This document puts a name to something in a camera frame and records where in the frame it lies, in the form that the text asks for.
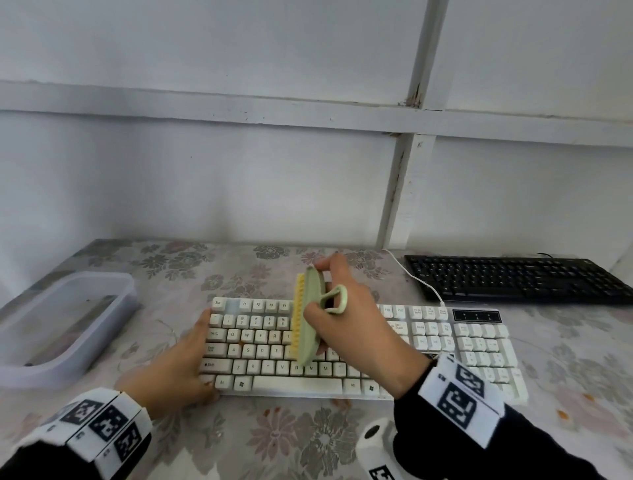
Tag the black computer keyboard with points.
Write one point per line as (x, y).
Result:
(494, 279)

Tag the green scrub brush yellow bristles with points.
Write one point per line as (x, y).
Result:
(309, 343)

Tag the person's right thumb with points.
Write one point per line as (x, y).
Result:
(314, 321)

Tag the white computer keyboard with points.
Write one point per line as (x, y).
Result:
(296, 385)

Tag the person's right forearm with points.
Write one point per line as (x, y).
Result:
(519, 455)

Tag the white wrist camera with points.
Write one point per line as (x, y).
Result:
(371, 440)

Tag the person's right hand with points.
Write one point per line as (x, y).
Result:
(368, 336)

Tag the white marker wristband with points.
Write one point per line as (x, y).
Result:
(460, 395)
(99, 420)

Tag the person's left thumb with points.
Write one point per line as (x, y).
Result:
(202, 326)

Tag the person's left hand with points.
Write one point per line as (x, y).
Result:
(170, 368)

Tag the person's left forearm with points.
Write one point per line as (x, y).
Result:
(29, 465)

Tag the floral tablecloth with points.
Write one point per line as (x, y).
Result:
(277, 435)

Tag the translucent plastic container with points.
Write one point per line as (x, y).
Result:
(59, 291)

